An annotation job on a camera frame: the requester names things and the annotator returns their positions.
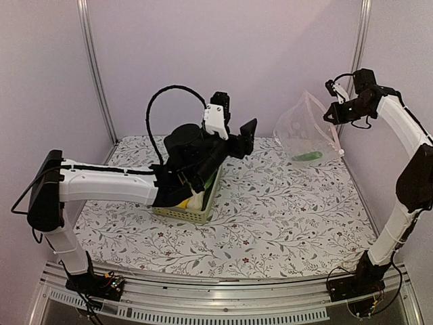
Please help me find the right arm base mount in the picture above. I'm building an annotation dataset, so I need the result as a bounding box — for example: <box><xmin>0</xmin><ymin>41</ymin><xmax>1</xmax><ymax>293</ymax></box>
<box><xmin>325</xmin><ymin>267</ymin><xmax>385</xmax><ymax>302</ymax></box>

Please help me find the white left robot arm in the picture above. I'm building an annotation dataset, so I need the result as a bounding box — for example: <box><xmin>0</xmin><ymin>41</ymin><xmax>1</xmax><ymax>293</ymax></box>
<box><xmin>27</xmin><ymin>119</ymin><xmax>257</xmax><ymax>294</ymax></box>

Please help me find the aluminium front rail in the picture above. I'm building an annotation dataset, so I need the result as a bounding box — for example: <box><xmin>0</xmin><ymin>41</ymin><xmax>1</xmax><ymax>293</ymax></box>
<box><xmin>28</xmin><ymin>262</ymin><xmax>424</xmax><ymax>325</ymax></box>

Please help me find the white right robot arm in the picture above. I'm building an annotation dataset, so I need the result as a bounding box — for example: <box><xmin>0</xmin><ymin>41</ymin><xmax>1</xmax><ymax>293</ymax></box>
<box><xmin>323</xmin><ymin>86</ymin><xmax>432</xmax><ymax>295</ymax></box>

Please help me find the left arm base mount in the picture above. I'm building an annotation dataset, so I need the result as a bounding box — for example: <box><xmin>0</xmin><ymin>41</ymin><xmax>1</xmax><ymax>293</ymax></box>
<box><xmin>66</xmin><ymin>271</ymin><xmax>124</xmax><ymax>302</ymax></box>

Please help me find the clear zip top bag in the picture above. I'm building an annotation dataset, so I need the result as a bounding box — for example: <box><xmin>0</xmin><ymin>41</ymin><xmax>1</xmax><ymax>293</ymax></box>
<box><xmin>273</xmin><ymin>91</ymin><xmax>344</xmax><ymax>165</ymax></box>

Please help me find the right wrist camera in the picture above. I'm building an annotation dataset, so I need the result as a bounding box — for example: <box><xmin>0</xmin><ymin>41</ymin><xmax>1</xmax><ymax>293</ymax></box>
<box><xmin>325</xmin><ymin>79</ymin><xmax>350</xmax><ymax>104</ymax></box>

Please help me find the yellow lemon toy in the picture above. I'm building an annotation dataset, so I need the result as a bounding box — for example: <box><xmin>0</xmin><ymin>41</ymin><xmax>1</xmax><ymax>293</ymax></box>
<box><xmin>177</xmin><ymin>199</ymin><xmax>189</xmax><ymax>209</ymax></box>

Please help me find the left aluminium frame post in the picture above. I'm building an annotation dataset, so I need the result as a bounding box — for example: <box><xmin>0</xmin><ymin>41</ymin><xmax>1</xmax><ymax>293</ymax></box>
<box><xmin>76</xmin><ymin>0</ymin><xmax>118</xmax><ymax>146</ymax></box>

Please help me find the beige perforated plastic basket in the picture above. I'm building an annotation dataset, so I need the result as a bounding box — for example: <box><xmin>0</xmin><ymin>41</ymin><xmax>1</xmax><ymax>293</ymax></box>
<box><xmin>153</xmin><ymin>167</ymin><xmax>223</xmax><ymax>224</ymax></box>

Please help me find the green bok choy toy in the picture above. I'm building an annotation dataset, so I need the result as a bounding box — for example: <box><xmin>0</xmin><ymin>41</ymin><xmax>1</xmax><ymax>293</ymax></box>
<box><xmin>186</xmin><ymin>170</ymin><xmax>219</xmax><ymax>211</ymax></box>

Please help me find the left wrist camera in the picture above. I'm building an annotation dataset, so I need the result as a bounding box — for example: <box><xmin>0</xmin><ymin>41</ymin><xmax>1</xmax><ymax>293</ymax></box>
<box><xmin>202</xmin><ymin>91</ymin><xmax>231</xmax><ymax>141</ymax></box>

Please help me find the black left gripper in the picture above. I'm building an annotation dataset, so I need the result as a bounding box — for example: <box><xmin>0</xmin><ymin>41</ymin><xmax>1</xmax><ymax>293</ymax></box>
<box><xmin>192</xmin><ymin>118</ymin><xmax>258</xmax><ymax>188</ymax></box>

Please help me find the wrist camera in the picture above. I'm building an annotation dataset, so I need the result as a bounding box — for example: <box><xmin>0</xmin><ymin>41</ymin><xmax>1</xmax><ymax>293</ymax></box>
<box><xmin>202</xmin><ymin>91</ymin><xmax>231</xmax><ymax>141</ymax></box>
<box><xmin>325</xmin><ymin>79</ymin><xmax>350</xmax><ymax>104</ymax></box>

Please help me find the floral patterned tablecloth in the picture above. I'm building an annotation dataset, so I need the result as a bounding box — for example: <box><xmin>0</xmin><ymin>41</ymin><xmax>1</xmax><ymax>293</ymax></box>
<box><xmin>75</xmin><ymin>138</ymin><xmax>375</xmax><ymax>278</ymax></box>

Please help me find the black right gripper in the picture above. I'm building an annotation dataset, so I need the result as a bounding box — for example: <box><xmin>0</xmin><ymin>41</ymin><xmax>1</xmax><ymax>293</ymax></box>
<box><xmin>323</xmin><ymin>96</ymin><xmax>373</xmax><ymax>125</ymax></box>

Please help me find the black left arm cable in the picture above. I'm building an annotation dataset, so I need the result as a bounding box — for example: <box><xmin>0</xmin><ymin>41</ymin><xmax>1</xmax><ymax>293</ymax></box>
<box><xmin>145</xmin><ymin>85</ymin><xmax>207</xmax><ymax>167</ymax></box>

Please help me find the green cucumber toy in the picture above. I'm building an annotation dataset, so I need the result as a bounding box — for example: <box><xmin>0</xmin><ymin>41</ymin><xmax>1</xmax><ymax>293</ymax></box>
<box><xmin>292</xmin><ymin>151</ymin><xmax>323</xmax><ymax>162</ymax></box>

